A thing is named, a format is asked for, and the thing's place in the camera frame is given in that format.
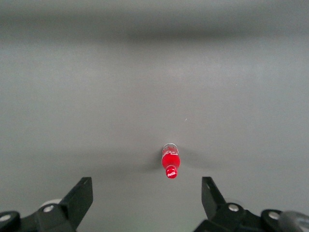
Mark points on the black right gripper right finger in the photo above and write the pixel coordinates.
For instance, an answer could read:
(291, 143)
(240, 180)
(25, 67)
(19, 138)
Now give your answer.
(224, 217)

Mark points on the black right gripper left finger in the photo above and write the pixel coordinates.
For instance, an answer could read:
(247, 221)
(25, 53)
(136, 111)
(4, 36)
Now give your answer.
(74, 203)

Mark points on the red cola bottle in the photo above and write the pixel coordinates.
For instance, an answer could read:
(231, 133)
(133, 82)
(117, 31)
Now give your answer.
(171, 160)

